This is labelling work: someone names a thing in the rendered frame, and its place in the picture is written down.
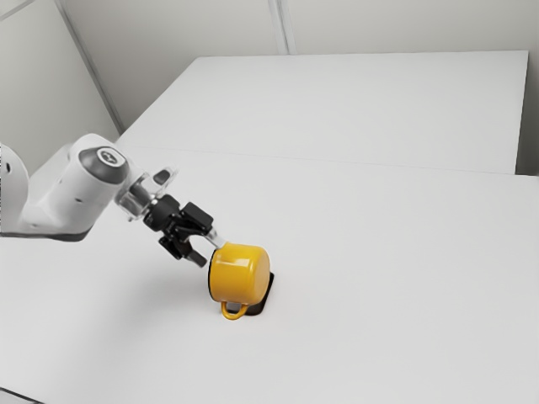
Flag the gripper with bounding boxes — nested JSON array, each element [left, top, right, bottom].
[[142, 194, 228, 268]]

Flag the yellow mug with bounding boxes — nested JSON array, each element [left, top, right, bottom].
[[207, 242, 271, 322]]

